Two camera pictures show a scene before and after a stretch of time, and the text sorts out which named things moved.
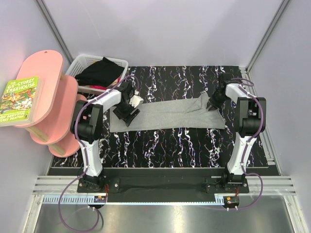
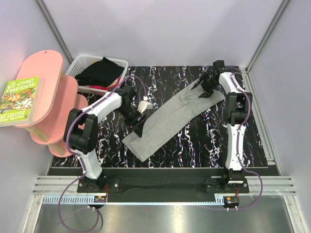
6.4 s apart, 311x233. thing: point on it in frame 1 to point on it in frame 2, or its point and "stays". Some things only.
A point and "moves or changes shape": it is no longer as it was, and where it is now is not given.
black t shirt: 102,73 stays
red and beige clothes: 113,84 stays
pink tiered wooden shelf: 60,93 stays
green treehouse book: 20,103 stays
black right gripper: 211,102 to 207,92
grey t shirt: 192,115 moves or changes shape
